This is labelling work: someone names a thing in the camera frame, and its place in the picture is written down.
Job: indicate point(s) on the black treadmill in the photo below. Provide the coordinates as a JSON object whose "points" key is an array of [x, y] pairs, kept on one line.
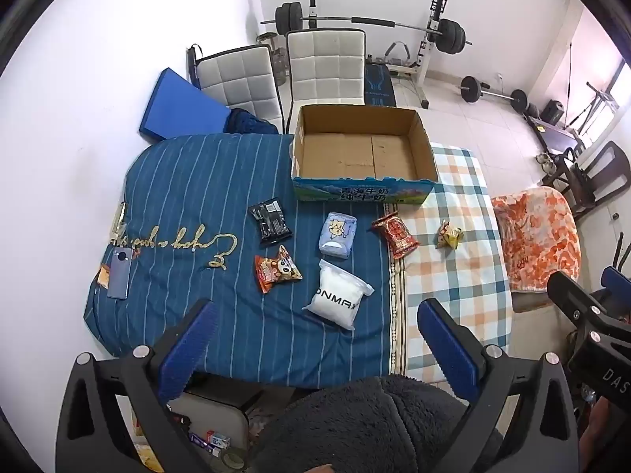
{"points": [[554, 135]]}

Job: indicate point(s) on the black snack packet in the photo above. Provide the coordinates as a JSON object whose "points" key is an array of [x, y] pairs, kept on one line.
{"points": [[270, 219]]}

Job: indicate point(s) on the cardboard box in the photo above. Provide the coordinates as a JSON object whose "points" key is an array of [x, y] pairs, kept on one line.
{"points": [[345, 157]]}

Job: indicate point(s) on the white zip bag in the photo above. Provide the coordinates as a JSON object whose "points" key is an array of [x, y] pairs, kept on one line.
{"points": [[335, 295]]}

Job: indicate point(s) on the orange cartoon snack packet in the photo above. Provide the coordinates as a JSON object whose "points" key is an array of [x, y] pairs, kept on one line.
{"points": [[276, 271]]}

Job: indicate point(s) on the dark fleece clothing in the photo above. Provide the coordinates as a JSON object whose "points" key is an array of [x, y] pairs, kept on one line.
{"points": [[355, 423]]}

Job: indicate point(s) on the dark wooden chair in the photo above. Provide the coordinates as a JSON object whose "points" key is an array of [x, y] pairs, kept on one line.
{"points": [[604, 167]]}

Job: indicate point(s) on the orange floral blanket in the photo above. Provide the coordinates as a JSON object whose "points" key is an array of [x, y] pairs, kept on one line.
{"points": [[537, 241]]}

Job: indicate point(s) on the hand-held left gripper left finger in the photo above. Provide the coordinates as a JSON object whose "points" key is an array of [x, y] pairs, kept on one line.
{"points": [[190, 350]]}

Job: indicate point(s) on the dark blue cloth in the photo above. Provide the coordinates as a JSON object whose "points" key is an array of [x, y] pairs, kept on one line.
{"points": [[249, 122]]}

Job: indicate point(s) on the blue foam mat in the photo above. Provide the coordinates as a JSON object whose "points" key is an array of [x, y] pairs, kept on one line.
{"points": [[177, 108]]}

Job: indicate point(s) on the black folded frame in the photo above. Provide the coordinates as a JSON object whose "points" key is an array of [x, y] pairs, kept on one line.
{"points": [[192, 61]]}

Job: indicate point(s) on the small printed carton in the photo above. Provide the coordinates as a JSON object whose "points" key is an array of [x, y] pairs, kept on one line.
{"points": [[212, 441]]}

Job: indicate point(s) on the blue striped blanket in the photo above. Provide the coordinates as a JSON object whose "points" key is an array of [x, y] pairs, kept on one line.
{"points": [[197, 182]]}

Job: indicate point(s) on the yellow snack packet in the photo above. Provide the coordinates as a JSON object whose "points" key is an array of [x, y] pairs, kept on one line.
{"points": [[449, 236]]}

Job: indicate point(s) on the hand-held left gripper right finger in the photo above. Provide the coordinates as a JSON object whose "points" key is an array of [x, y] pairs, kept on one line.
{"points": [[446, 350]]}

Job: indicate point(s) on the short barbell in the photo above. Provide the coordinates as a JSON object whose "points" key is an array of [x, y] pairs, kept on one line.
{"points": [[493, 92]]}

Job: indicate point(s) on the plaid bed sheet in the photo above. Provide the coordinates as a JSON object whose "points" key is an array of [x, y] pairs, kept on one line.
{"points": [[458, 281]]}

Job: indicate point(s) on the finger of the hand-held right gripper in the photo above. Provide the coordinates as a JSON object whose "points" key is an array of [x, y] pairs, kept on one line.
{"points": [[615, 277], [572, 293]]}

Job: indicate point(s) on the black exercise stand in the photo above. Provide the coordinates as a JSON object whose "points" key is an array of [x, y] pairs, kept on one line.
{"points": [[594, 108]]}

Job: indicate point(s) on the small orange card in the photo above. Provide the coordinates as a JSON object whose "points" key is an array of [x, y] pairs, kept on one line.
{"points": [[104, 277]]}

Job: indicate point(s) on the long barbell with black plates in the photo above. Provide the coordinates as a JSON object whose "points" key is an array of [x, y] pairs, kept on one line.
{"points": [[369, 20]]}

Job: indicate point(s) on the light blue tissue pack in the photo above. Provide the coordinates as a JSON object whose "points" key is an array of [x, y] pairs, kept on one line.
{"points": [[337, 234]]}

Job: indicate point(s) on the tape roll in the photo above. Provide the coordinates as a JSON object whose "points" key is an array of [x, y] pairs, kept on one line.
{"points": [[234, 459]]}

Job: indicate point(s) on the blue smartphone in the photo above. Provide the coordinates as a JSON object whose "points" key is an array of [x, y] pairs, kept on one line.
{"points": [[119, 276]]}

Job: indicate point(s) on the black weight bench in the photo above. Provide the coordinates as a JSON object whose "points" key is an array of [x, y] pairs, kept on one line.
{"points": [[379, 83]]}

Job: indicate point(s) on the beige plastic stool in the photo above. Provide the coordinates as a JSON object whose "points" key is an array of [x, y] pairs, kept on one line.
{"points": [[217, 414]]}

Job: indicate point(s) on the grey ab trainer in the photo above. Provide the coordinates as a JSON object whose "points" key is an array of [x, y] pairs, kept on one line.
{"points": [[398, 51]]}

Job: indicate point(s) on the black speaker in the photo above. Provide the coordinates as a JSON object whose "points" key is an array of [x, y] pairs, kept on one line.
{"points": [[553, 112]]}

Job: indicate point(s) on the grey padded chair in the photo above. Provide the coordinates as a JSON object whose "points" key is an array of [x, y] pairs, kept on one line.
{"points": [[236, 79]]}

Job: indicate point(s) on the pair of shoes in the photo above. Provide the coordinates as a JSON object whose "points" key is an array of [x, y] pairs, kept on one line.
{"points": [[544, 159]]}

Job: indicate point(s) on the red snack packet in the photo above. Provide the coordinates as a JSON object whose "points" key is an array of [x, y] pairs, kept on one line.
{"points": [[398, 236]]}

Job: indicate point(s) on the white padded chair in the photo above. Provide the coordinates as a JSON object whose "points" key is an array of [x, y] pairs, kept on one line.
{"points": [[325, 69]]}

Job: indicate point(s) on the white barbell rack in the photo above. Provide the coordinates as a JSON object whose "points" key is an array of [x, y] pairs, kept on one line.
{"points": [[428, 59]]}

